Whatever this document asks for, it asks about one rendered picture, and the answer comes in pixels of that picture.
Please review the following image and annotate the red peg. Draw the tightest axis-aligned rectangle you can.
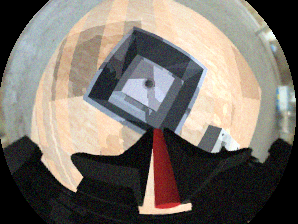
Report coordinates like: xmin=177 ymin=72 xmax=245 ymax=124
xmin=152 ymin=128 xmax=181 ymax=209

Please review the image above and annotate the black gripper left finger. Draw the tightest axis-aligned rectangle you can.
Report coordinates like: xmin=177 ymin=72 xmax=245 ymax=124
xmin=71 ymin=127 xmax=154 ymax=206

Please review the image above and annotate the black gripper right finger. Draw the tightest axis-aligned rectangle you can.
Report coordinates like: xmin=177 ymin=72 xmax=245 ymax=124
xmin=162 ymin=128 xmax=253 ymax=204

